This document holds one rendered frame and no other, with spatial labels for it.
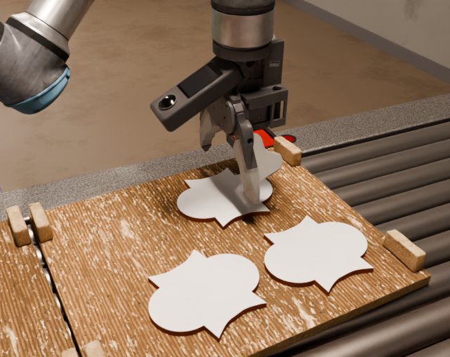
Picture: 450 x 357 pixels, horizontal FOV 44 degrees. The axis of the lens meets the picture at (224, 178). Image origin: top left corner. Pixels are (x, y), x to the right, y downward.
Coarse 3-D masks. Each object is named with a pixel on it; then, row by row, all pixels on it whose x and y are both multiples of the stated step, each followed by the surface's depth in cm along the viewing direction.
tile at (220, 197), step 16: (224, 176) 84; (192, 192) 81; (208, 192) 81; (224, 192) 81; (240, 192) 81; (192, 208) 78; (208, 208) 78; (224, 208) 78; (240, 208) 78; (256, 208) 78; (224, 224) 75
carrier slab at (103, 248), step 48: (144, 192) 82; (288, 192) 82; (48, 240) 73; (96, 240) 73; (144, 240) 73; (192, 240) 73; (240, 240) 73; (96, 288) 66; (144, 288) 66; (288, 288) 66; (336, 288) 66; (384, 288) 66; (96, 336) 60; (144, 336) 60; (192, 336) 60; (240, 336) 60; (288, 336) 60
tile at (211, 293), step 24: (192, 264) 68; (216, 264) 68; (240, 264) 68; (168, 288) 65; (192, 288) 65; (216, 288) 65; (240, 288) 65; (168, 312) 62; (192, 312) 62; (216, 312) 62; (240, 312) 62; (216, 336) 59
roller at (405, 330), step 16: (432, 304) 67; (448, 304) 66; (400, 320) 64; (416, 320) 64; (432, 320) 64; (448, 320) 65; (352, 336) 62; (368, 336) 62; (384, 336) 62; (400, 336) 62; (416, 336) 63; (432, 336) 64; (448, 336) 65; (304, 352) 61; (320, 352) 60; (336, 352) 60; (352, 352) 60; (368, 352) 61; (384, 352) 62; (400, 352) 62
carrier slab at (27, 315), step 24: (0, 240) 73; (0, 264) 69; (24, 264) 69; (0, 288) 66; (24, 288) 66; (48, 288) 66; (0, 312) 63; (24, 312) 63; (48, 312) 63; (0, 336) 60; (24, 336) 60; (48, 336) 60
